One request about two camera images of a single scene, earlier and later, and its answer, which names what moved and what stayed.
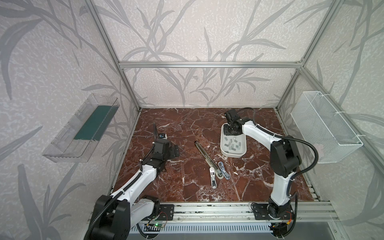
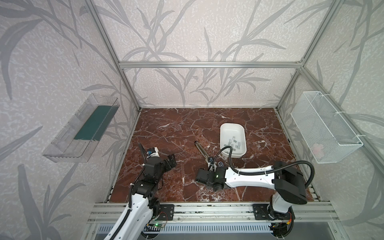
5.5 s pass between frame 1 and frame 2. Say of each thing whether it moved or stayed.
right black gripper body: moved
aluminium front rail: stayed
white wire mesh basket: stayed
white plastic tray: stayed
